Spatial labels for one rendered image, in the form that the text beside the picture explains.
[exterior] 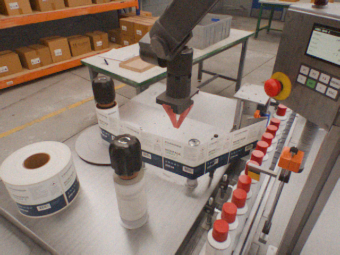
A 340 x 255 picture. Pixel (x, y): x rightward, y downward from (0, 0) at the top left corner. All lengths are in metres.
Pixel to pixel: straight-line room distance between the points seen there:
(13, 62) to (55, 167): 3.42
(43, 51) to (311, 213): 4.05
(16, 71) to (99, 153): 3.28
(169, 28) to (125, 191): 0.42
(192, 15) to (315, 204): 0.45
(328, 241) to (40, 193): 0.87
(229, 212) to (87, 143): 0.72
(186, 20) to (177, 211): 0.59
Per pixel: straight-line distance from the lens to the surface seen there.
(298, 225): 0.69
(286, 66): 0.56
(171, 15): 0.45
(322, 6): 0.54
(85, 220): 0.86
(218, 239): 0.59
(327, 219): 1.03
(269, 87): 0.56
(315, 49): 0.51
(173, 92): 0.57
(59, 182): 0.84
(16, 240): 0.97
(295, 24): 0.55
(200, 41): 2.56
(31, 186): 0.82
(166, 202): 0.86
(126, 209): 0.75
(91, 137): 1.16
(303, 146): 0.70
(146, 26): 4.39
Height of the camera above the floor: 1.55
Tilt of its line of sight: 34 degrees down
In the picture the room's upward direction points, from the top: straight up
